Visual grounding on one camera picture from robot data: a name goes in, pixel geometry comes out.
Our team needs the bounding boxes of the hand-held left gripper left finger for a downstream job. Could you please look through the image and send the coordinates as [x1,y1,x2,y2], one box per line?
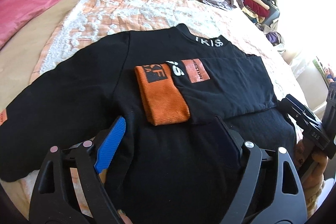
[28,116,132,224]

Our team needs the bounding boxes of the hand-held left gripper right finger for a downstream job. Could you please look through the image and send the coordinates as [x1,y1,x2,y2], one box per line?
[214,116,308,224]

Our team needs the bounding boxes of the black sweater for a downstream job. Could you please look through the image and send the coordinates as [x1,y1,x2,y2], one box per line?
[0,23,298,224]

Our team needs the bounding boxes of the orange white patterned blanket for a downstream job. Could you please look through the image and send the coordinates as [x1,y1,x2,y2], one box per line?
[16,0,310,224]

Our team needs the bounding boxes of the grey chair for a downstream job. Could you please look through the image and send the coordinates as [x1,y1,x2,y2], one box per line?
[262,7,280,30]

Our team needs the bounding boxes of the laundry basket with clothes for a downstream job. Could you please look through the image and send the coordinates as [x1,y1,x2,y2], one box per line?
[259,25,285,47]

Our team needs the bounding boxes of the person's left hand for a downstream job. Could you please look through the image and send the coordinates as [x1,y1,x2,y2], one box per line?
[117,210,137,224]

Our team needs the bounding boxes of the floral bag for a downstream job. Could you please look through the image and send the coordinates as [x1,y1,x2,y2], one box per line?
[316,56,336,85]

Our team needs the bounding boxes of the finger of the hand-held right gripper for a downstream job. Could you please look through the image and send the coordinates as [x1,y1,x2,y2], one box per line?
[287,94,322,124]
[280,99,330,151]

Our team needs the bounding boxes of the person's right hand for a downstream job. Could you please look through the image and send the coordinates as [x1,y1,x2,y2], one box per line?
[295,139,328,185]

